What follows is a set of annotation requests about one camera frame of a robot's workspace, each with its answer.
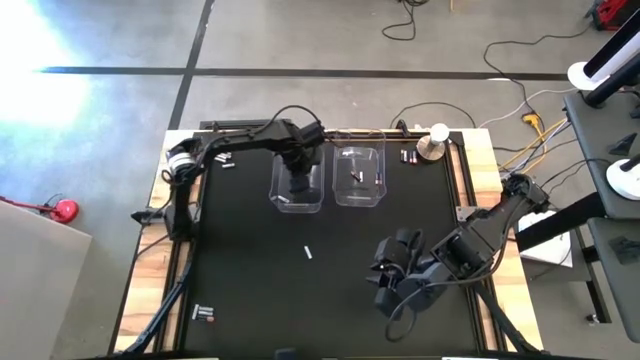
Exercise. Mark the red tool box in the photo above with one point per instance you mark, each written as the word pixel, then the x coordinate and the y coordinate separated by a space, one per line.
pixel 612 12

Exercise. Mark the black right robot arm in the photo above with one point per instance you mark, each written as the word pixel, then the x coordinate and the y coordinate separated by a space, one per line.
pixel 480 235

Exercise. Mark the beige grey panel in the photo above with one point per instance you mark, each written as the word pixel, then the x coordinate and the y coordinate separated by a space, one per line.
pixel 35 300

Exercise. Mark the red round floor object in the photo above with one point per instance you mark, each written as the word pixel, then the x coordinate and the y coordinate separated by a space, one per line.
pixel 67 211

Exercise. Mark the black table leg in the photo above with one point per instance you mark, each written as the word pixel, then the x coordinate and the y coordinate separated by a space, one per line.
pixel 597 297

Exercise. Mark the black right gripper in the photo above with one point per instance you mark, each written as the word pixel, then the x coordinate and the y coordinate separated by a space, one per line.
pixel 397 250

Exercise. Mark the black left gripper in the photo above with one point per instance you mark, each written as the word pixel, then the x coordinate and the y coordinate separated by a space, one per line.
pixel 300 160

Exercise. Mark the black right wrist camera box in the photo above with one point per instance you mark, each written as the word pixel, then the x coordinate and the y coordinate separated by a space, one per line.
pixel 388 303

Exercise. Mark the grey side table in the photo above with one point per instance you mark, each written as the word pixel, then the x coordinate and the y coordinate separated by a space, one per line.
pixel 615 280
pixel 590 145

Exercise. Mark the dark grey flat object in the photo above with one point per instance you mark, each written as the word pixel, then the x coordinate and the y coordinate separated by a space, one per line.
pixel 625 249

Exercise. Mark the black table support bar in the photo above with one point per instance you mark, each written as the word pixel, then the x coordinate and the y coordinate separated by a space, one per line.
pixel 560 222

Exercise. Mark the black table mat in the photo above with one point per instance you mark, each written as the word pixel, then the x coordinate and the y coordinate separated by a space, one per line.
pixel 300 300

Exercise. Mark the black round pole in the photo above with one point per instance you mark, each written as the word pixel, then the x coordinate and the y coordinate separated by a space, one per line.
pixel 607 89

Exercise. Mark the clear plastic bin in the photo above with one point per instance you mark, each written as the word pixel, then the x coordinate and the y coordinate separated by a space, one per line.
pixel 345 190
pixel 277 175

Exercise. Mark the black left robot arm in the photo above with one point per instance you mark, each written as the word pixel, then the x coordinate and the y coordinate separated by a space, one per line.
pixel 240 141

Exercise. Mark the round disc stand white knob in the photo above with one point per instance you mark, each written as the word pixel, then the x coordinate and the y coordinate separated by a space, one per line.
pixel 431 150

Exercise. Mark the black wedge block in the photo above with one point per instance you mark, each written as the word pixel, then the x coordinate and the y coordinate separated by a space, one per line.
pixel 622 146

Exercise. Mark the silver metal mounting plate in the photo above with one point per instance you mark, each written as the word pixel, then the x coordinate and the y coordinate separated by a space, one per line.
pixel 465 212

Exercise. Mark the black white bar stand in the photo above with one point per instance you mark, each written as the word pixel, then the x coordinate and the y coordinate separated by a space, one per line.
pixel 579 76

